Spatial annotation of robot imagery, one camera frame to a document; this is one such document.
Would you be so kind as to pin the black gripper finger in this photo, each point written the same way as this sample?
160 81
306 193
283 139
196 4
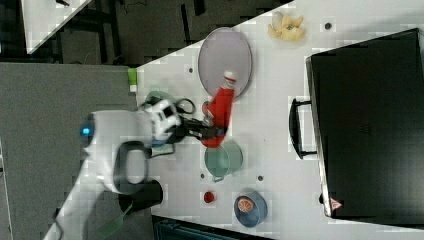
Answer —
206 134
194 124

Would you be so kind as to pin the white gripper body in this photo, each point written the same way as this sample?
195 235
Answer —
167 123

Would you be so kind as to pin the red ketchup bottle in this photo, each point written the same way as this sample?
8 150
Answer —
220 108

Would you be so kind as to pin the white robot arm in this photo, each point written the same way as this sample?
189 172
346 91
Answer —
118 145

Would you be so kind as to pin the grey round plate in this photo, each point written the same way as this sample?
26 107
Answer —
224 49

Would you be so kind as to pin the red toy strawberry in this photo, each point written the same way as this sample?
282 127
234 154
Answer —
205 108

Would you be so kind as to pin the green metal mug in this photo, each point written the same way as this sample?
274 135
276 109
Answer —
223 160

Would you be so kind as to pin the green marker block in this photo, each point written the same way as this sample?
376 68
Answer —
132 79

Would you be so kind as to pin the small red toy tomato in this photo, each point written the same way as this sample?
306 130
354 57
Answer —
209 197

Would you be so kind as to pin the black table clamp lower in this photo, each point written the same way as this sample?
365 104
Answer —
149 195

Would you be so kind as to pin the orange slice toy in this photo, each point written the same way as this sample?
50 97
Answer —
245 204

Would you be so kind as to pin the blue bowl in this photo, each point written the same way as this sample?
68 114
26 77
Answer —
257 211

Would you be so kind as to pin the white side table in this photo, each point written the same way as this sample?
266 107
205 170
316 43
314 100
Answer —
43 18

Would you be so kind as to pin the black toaster oven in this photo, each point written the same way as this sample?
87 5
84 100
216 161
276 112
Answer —
367 104

